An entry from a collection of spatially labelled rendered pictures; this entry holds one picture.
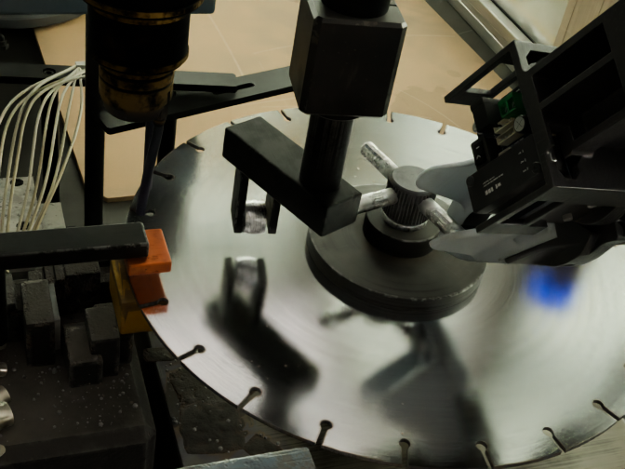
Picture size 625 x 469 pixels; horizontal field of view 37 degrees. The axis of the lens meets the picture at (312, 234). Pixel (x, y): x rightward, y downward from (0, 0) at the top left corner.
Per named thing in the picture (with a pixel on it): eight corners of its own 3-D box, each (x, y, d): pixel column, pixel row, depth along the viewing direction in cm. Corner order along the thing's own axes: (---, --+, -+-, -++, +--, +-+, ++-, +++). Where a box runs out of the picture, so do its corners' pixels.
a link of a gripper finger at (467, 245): (377, 241, 53) (479, 171, 45) (460, 243, 56) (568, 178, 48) (388, 294, 52) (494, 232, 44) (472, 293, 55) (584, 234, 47)
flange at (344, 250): (269, 234, 57) (274, 201, 56) (387, 176, 64) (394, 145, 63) (405, 339, 52) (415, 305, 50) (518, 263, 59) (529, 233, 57)
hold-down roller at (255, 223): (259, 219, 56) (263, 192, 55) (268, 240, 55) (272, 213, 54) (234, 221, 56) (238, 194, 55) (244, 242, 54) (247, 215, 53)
